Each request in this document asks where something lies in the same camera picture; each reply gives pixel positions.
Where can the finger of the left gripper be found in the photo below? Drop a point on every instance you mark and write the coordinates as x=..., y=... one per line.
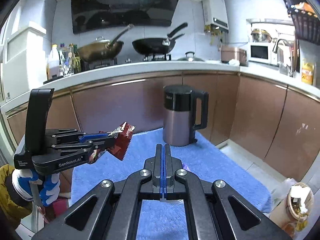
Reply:
x=97, y=148
x=95, y=136

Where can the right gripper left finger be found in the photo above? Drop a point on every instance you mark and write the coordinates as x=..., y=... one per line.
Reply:
x=126, y=197

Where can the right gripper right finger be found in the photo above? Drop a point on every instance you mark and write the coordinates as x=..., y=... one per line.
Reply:
x=196, y=194

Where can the dark red snack wrapper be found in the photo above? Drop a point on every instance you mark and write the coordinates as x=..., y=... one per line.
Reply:
x=122, y=134

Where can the beige trash bin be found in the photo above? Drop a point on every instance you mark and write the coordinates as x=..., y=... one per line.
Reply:
x=293, y=211

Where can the chrome kitchen faucet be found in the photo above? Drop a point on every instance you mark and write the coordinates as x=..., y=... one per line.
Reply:
x=283, y=49

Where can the blue white gloved hand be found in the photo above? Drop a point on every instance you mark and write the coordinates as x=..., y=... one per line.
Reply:
x=48, y=187

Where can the oil bottle with yellow cap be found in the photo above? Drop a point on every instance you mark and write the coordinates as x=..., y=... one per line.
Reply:
x=53, y=63

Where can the steel black electric kettle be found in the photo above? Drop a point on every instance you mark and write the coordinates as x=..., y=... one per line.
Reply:
x=185, y=112

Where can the black frying pan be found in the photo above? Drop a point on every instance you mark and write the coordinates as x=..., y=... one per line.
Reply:
x=158, y=46

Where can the glass pot lid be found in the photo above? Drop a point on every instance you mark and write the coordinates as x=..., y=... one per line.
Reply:
x=190, y=57

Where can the black range hood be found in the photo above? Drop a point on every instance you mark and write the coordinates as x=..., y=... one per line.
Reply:
x=88, y=15

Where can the brown rice cooker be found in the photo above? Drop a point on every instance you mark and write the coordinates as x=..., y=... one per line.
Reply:
x=233, y=53

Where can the white microwave oven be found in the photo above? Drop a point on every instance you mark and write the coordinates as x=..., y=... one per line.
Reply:
x=261, y=52

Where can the yellow detergent bag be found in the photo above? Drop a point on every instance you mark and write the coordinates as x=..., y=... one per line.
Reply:
x=307, y=72

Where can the white gas water heater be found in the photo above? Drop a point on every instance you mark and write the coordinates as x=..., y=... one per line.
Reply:
x=215, y=15

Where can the brass wok with handle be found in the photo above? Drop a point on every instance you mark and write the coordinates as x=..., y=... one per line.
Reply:
x=103, y=49

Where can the black wall dish rack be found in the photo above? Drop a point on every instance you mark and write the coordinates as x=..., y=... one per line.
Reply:
x=304, y=19

